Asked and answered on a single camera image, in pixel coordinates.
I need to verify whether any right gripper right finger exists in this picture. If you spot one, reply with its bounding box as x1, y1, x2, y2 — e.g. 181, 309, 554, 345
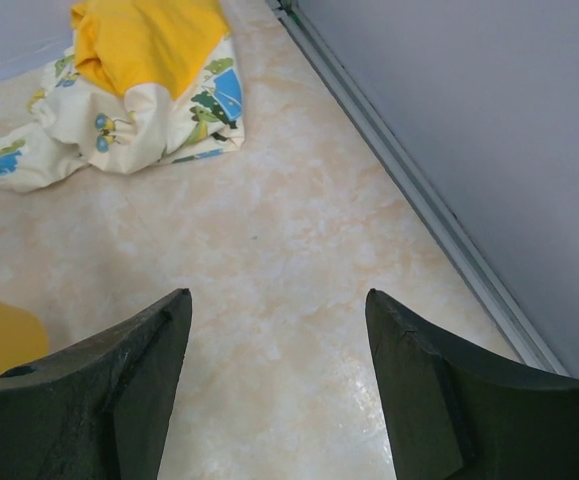
365, 289, 579, 479

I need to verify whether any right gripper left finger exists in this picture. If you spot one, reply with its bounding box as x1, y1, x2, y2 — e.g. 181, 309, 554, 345
0, 289, 192, 479

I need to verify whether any yellow patterned cloth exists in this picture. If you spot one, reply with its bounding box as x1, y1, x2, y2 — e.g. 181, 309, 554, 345
0, 1, 245, 193

